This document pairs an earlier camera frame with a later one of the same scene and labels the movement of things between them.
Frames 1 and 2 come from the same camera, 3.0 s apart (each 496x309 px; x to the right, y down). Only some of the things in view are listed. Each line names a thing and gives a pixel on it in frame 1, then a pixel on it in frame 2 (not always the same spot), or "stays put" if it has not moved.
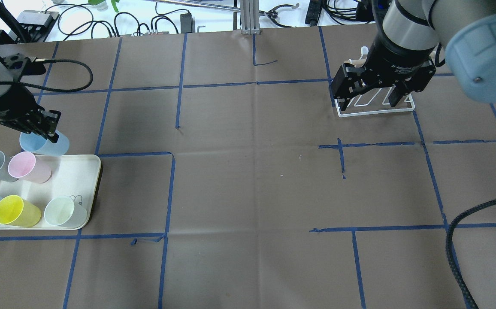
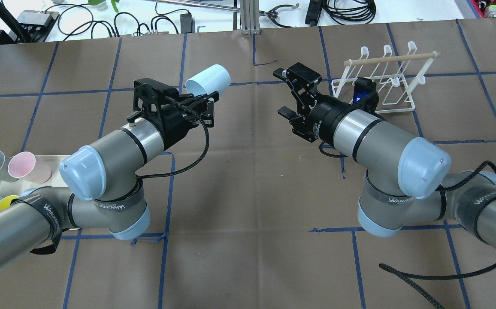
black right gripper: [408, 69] → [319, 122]
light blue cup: [34, 143] → [216, 78]
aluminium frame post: [249, 17] stays put
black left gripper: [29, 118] → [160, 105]
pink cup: [25, 166] stays put
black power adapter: [186, 22] stays put
